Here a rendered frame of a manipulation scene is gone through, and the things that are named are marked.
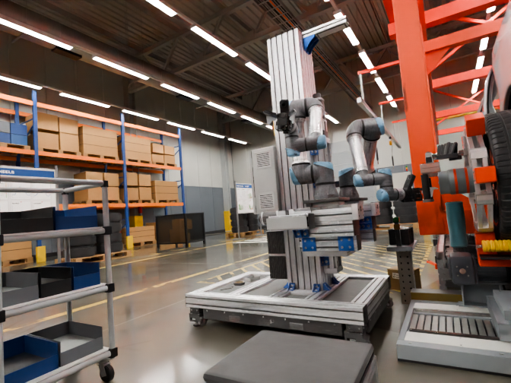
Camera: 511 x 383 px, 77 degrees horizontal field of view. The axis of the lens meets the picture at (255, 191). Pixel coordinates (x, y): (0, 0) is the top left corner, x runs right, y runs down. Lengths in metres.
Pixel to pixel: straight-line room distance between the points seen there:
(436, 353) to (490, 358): 0.21
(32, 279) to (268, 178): 1.46
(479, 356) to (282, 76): 1.94
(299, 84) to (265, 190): 0.77
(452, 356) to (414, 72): 1.82
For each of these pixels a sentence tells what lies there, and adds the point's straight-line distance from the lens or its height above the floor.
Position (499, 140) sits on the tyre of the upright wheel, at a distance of 1.80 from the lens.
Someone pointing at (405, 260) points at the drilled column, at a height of 0.33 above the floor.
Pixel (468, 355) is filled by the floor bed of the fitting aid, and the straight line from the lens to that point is 1.83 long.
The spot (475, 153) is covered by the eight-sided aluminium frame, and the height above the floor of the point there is 0.96.
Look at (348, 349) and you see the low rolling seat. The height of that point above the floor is 0.34.
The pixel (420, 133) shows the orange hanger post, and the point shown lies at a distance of 2.57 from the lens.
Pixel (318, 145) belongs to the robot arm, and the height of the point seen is 1.10.
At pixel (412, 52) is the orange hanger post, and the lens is 2.74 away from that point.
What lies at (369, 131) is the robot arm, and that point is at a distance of 2.20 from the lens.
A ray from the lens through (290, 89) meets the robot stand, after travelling 2.36.
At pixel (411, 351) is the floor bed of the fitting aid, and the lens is 1.85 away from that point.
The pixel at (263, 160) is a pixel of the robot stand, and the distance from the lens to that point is 2.30.
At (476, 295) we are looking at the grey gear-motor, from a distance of 2.56.
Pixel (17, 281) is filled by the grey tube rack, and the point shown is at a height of 0.54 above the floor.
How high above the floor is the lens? 0.76
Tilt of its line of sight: 4 degrees up
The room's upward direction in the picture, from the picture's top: 5 degrees counter-clockwise
